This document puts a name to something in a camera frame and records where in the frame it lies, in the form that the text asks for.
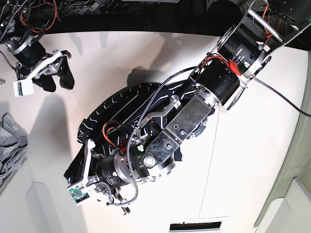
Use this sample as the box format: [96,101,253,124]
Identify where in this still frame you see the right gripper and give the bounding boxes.
[11,40,74,92]

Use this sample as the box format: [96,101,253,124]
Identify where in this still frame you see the black power strip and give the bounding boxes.
[99,2,131,14]

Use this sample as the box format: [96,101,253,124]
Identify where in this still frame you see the navy white striped t-shirt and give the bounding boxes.
[64,81,195,185]

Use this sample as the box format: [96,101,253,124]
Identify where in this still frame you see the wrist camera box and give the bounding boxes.
[13,79,34,97]
[67,184,90,206]

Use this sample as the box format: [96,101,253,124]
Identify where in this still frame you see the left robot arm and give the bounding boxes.
[64,0,311,214]

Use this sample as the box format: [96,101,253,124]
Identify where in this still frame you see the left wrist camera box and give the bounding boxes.
[67,184,90,206]

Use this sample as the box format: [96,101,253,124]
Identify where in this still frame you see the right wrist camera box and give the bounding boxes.
[13,79,34,97]

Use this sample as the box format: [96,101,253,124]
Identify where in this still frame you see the white floor vent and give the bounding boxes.
[168,216,228,233]

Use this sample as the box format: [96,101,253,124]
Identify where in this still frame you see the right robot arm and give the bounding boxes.
[0,0,75,97]

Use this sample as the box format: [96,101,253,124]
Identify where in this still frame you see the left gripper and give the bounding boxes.
[67,139,146,214]

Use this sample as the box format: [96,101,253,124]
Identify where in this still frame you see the grey cloth pile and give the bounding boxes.
[0,113,28,182]

